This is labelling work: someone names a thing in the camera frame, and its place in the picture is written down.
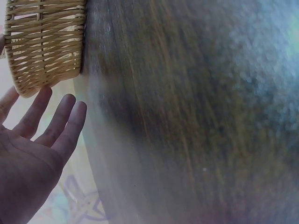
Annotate person's left hand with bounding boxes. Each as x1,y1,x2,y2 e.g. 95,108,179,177
0,34,87,224

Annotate woven wicker basket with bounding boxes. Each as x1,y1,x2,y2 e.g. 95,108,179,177
0,0,87,98

